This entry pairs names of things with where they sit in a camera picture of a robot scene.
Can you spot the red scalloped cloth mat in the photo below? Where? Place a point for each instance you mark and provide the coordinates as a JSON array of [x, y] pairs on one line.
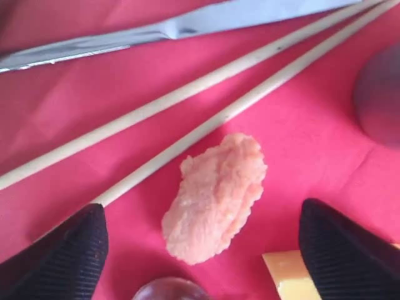
[[311, 142]]

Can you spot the dark wooden spoon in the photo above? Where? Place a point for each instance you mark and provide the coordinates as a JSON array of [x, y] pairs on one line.
[[171, 288]]

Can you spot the silver table knife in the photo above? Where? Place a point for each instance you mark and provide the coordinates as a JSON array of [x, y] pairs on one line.
[[213, 18]]

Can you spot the yellow cheese wedge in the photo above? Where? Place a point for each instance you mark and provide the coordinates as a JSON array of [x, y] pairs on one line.
[[290, 276]]

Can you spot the stainless steel cup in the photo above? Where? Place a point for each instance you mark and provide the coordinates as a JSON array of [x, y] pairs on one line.
[[376, 97]]

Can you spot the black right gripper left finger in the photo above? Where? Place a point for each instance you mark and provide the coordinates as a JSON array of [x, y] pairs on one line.
[[66, 263]]

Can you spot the wooden chopstick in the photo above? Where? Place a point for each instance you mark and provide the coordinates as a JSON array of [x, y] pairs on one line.
[[238, 106], [188, 90]]

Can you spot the fried chicken piece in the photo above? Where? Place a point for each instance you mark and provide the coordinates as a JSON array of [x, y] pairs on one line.
[[214, 200]]

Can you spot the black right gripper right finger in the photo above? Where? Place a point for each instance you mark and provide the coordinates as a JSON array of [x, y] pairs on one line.
[[345, 260]]

